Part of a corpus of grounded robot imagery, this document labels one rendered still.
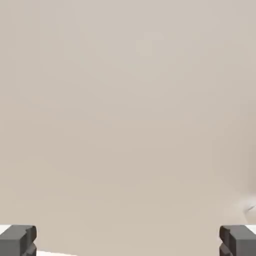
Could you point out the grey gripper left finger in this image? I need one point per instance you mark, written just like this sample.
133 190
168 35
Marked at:
16 241

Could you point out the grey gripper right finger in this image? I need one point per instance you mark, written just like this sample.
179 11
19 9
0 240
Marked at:
239 241

